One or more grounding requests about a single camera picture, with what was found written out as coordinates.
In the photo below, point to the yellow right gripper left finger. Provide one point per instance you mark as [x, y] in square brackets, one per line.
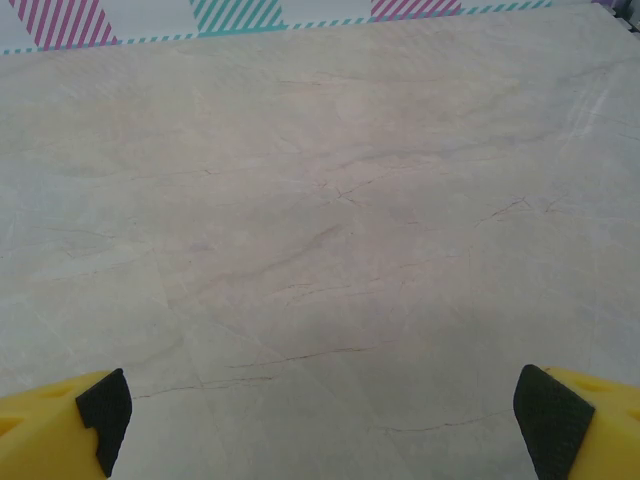
[45, 430]

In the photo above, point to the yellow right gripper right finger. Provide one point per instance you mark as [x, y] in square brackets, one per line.
[590, 430]

